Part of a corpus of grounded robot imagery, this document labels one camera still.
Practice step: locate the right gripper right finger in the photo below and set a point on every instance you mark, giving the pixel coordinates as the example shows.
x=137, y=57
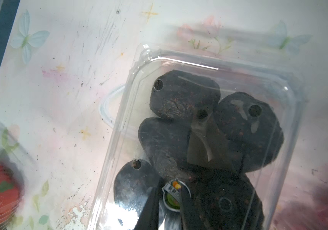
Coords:
x=188, y=212

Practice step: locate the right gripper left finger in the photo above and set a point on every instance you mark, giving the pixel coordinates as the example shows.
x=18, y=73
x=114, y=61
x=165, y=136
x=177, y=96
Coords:
x=149, y=217

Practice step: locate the round fruit sticker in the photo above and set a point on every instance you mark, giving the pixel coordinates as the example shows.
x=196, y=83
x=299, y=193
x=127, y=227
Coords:
x=171, y=194

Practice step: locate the clear box of blackberries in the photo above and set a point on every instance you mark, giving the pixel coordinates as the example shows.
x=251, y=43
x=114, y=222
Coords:
x=226, y=127

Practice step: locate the clear box of red berries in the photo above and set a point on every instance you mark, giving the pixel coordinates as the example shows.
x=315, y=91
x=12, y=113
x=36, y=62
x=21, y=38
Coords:
x=15, y=166

